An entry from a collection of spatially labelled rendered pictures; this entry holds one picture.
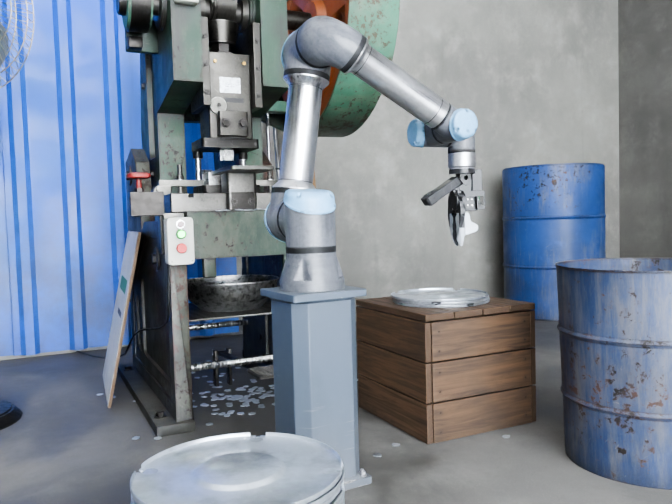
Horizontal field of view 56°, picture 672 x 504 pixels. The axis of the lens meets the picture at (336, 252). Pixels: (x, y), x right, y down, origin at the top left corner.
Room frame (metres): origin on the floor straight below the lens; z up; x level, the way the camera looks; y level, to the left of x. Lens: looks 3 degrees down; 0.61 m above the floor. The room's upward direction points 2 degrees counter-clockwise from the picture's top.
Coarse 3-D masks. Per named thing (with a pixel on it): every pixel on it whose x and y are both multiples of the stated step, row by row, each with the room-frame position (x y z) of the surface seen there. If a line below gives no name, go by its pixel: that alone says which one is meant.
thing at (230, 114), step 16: (224, 64) 2.12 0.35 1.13; (240, 64) 2.15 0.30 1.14; (224, 80) 2.12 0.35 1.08; (240, 80) 2.15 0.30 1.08; (224, 96) 2.12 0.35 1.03; (240, 96) 2.15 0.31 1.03; (208, 112) 2.11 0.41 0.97; (224, 112) 2.09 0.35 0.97; (240, 112) 2.11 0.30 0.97; (208, 128) 2.11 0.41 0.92; (224, 128) 2.09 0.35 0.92; (240, 128) 2.11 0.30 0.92
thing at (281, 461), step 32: (192, 448) 0.96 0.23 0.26; (224, 448) 0.96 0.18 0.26; (256, 448) 0.95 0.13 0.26; (288, 448) 0.95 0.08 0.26; (320, 448) 0.94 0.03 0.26; (160, 480) 0.84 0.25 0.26; (192, 480) 0.84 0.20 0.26; (224, 480) 0.82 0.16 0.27; (256, 480) 0.82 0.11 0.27; (288, 480) 0.83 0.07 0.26; (320, 480) 0.83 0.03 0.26
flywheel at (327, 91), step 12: (288, 0) 2.58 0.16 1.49; (300, 0) 2.50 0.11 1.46; (312, 0) 2.33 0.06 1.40; (324, 0) 2.30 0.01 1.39; (336, 0) 2.22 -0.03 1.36; (348, 0) 2.06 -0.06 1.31; (312, 12) 2.32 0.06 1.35; (324, 12) 2.29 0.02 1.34; (336, 12) 2.22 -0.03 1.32; (288, 36) 2.62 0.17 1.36; (336, 72) 2.15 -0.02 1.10; (324, 96) 2.24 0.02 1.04; (324, 108) 2.25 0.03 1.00
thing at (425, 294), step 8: (424, 288) 2.06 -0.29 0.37; (432, 288) 2.06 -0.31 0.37; (440, 288) 2.06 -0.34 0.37; (448, 288) 2.05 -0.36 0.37; (464, 288) 2.02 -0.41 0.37; (392, 296) 1.89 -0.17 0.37; (400, 296) 1.91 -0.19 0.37; (408, 296) 1.91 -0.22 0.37; (416, 296) 1.90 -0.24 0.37; (424, 296) 1.88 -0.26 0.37; (432, 296) 1.86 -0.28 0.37; (440, 296) 1.86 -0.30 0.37; (448, 296) 1.86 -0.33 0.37; (456, 296) 1.87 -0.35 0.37; (464, 296) 1.87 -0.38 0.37; (472, 296) 1.86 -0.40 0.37; (480, 296) 1.82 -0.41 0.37
